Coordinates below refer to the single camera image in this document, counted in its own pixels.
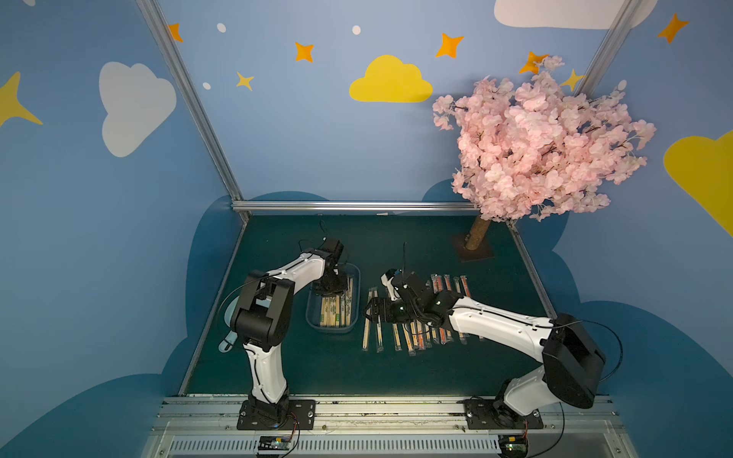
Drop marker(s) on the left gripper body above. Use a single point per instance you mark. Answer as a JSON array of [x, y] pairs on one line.
[[329, 283]]

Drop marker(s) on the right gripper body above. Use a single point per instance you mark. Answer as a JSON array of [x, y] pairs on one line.
[[387, 309]]

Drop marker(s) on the clear plastic storage box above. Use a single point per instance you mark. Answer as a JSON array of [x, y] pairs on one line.
[[314, 302]]

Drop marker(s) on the chopsticks red print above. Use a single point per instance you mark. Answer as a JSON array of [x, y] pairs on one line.
[[414, 333]]

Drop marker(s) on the chopsticks green tip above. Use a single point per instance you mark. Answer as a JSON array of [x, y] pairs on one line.
[[396, 337]]

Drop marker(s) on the red striped chopsticks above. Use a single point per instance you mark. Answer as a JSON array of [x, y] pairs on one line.
[[409, 340]]

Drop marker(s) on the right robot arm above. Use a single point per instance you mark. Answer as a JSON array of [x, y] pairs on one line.
[[570, 363]]

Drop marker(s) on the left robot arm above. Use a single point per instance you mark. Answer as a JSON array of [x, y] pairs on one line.
[[260, 319]]

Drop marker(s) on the chopsticks bundle in box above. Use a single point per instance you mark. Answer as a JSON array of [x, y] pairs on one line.
[[337, 311]]

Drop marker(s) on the pink blossom artificial tree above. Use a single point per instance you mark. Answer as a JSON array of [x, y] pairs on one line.
[[535, 151]]

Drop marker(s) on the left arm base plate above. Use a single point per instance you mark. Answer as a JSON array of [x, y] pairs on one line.
[[256, 415]]

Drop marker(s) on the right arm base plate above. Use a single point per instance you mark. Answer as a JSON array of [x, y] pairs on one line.
[[484, 414]]

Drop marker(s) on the aluminium rail frame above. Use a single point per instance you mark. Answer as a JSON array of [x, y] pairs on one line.
[[396, 426]]

